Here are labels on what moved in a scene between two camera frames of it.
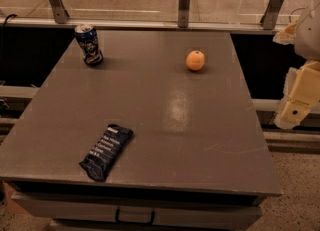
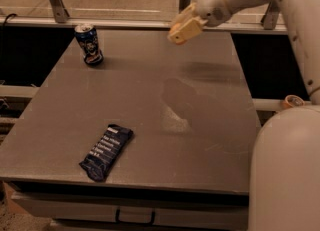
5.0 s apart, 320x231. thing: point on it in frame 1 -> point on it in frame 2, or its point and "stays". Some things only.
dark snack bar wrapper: [99, 159] stays
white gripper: [309, 36] -> [210, 10]
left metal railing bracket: [59, 11] stays
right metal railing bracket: [269, 18] stays
